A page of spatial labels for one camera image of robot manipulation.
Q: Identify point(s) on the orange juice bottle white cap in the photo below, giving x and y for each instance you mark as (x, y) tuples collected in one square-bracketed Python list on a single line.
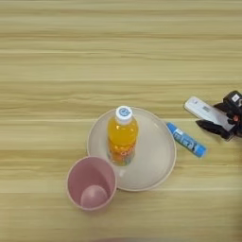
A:
[(123, 137)]

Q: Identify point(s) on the blue tube white print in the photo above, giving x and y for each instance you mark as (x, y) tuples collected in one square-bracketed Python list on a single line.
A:
[(186, 141)]

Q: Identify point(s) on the beige round plate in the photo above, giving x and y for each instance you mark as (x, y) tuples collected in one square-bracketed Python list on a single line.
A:
[(152, 157)]

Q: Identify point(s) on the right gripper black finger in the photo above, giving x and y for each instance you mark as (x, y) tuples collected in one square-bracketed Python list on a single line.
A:
[(223, 107), (214, 127)]

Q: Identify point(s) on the white oblong plastic device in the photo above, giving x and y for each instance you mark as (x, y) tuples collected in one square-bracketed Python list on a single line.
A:
[(201, 109)]

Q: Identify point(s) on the pink plastic cup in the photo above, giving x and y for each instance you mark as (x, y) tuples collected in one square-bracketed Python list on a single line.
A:
[(89, 178)]

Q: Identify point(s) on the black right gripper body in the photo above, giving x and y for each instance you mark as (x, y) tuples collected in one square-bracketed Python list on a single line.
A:
[(238, 124)]

